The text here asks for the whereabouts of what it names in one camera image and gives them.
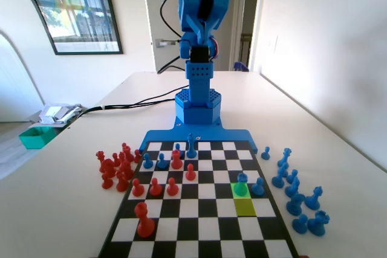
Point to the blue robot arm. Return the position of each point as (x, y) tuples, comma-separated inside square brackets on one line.
[(198, 89)]

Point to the blue chess pawn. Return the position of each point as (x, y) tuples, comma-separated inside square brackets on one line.
[(162, 162), (265, 153), (147, 162), (178, 147), (300, 224)]

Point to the blue chess king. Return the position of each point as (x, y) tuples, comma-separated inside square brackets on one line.
[(190, 149)]

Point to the red chess pawn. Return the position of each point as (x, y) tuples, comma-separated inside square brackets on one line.
[(190, 174), (171, 188), (137, 156), (155, 188), (137, 189), (115, 159), (124, 145)]

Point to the blue chess queen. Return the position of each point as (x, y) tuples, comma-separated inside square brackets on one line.
[(314, 200), (285, 156)]

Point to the red chess knight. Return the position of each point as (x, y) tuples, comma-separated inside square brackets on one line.
[(108, 168), (126, 169)]

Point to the red chess king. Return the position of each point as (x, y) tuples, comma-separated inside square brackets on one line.
[(145, 224)]

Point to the white door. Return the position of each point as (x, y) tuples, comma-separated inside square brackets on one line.
[(154, 4)]

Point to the small blue plastic object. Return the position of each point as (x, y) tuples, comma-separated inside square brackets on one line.
[(241, 66)]

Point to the framed map poster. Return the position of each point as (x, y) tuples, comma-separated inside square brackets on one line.
[(78, 7)]

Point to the black white chessboard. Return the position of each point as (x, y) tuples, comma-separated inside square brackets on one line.
[(208, 176)]

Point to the pile of papers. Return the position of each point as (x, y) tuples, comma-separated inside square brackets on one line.
[(57, 113)]

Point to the white arched panel black edge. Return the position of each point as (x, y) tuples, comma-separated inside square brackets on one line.
[(18, 13)]

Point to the blue pawn beside green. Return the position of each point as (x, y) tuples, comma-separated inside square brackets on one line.
[(258, 188)]

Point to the green plastic box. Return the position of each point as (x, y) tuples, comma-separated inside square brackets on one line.
[(36, 137)]

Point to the blue printed base plate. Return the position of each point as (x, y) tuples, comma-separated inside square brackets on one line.
[(169, 134)]

